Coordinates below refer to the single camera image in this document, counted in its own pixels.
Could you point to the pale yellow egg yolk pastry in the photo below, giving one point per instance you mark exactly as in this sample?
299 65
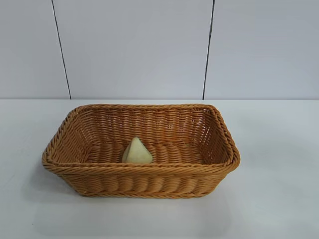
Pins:
136 154

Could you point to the brown woven wicker basket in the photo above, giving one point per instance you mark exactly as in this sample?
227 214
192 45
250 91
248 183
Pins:
174 174

